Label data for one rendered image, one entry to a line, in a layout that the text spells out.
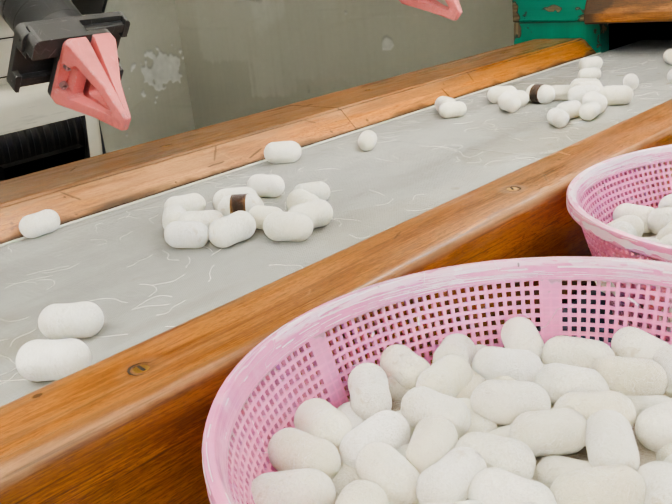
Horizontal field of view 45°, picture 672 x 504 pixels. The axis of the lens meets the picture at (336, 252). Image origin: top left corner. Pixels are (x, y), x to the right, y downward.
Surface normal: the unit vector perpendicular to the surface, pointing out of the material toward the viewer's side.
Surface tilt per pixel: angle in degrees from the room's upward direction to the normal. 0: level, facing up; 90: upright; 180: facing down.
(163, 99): 90
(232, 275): 0
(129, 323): 0
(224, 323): 0
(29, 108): 98
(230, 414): 75
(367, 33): 90
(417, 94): 45
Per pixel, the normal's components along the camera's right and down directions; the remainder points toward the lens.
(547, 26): -0.68, 0.29
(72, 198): 0.44, -0.55
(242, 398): 0.91, -0.28
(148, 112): 0.78, 0.13
